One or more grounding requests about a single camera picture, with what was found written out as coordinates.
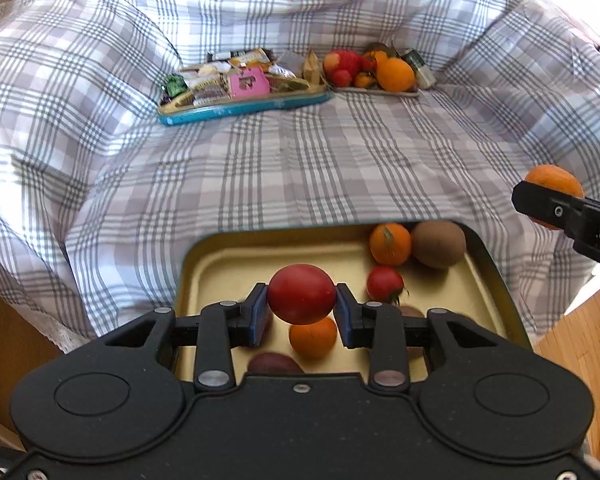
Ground green drink can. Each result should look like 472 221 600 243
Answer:
402 49 437 90

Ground blue snack tin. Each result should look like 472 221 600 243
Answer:
157 50 331 127

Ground tangerine with leaf stem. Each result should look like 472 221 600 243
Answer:
369 222 412 267

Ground white plate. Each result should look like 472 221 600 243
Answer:
332 82 421 98

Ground large orange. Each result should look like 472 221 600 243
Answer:
376 57 416 92

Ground pink snack packet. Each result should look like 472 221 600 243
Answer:
229 67 271 98

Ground gold tin tray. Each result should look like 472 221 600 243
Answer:
172 219 533 386

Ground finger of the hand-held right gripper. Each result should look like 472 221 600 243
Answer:
511 180 588 233

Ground tan paper pouch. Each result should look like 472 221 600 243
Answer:
302 50 323 86

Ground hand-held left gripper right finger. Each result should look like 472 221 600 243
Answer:
334 282 501 391

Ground dark purple passion fruit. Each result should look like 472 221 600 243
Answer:
247 352 303 376

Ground red apple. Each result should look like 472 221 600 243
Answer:
323 50 363 73

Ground dark green leaves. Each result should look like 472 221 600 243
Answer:
365 41 401 58

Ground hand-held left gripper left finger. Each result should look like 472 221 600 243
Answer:
102 282 273 392

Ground brown kiwi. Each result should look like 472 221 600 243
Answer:
410 221 467 269

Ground pile of assorted snack packets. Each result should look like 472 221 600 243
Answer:
161 49 301 108

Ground white lace cloth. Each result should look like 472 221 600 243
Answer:
10 305 91 356

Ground grey plaid blanket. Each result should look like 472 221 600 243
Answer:
0 0 600 356

